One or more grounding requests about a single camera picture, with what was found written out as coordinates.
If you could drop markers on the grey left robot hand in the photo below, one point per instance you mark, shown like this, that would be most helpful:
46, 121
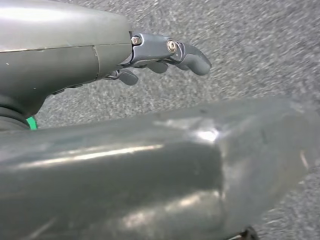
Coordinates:
50, 66

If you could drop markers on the green plastic crate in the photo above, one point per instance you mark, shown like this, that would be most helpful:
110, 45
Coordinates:
32, 123

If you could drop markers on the grey shiny robot torso shell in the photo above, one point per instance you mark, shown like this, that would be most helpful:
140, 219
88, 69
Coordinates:
149, 172

